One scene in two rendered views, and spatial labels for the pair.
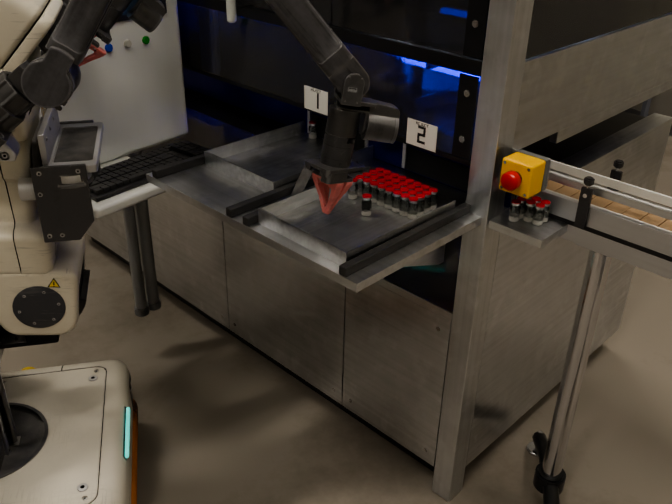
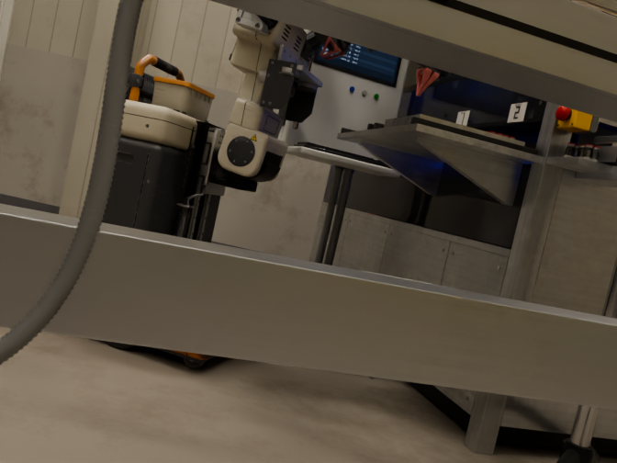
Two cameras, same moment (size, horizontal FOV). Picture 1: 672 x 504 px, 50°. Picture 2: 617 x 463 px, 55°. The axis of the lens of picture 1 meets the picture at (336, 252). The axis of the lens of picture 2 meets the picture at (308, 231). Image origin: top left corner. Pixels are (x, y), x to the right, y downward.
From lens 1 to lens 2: 1.21 m
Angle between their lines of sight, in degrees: 39
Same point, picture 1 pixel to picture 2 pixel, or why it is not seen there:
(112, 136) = (334, 142)
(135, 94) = (358, 125)
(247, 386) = not seen: hidden behind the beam
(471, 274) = (529, 208)
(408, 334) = (477, 282)
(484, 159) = (551, 111)
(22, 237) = (250, 103)
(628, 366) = not seen: outside the picture
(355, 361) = not seen: hidden behind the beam
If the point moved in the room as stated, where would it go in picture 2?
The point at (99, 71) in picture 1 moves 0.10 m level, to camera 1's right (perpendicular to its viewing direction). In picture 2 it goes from (342, 99) to (362, 102)
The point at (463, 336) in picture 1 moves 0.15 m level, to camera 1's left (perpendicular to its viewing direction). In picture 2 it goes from (514, 267) to (464, 254)
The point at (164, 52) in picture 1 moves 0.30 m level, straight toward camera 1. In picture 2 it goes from (386, 109) to (373, 95)
